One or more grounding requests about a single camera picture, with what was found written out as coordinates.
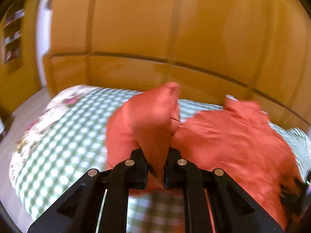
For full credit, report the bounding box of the red puffer jacket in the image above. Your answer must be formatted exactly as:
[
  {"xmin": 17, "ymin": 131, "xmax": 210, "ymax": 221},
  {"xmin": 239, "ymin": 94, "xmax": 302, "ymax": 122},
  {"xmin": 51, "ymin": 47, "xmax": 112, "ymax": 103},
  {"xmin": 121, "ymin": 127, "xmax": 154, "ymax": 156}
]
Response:
[{"xmin": 106, "ymin": 83, "xmax": 303, "ymax": 228}]

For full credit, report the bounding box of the green white checkered bedspread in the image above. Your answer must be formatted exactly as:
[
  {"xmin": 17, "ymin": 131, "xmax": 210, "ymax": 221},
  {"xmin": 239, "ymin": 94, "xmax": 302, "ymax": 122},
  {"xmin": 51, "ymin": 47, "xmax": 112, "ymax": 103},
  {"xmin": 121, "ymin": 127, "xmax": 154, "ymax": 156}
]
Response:
[{"xmin": 9, "ymin": 85, "xmax": 310, "ymax": 232}]

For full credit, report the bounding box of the wooden wardrobe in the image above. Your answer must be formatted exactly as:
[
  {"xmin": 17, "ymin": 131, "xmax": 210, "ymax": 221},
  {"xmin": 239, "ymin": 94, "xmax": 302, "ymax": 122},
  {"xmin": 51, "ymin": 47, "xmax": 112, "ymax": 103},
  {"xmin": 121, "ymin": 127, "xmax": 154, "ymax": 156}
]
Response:
[{"xmin": 44, "ymin": 0, "xmax": 310, "ymax": 131}]

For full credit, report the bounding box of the wooden wall bookshelf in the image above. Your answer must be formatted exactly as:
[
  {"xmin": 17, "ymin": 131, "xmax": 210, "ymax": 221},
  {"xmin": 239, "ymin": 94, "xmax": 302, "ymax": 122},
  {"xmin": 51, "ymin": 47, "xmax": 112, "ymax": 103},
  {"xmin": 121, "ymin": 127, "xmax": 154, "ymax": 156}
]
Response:
[{"xmin": 2, "ymin": 0, "xmax": 26, "ymax": 76}]

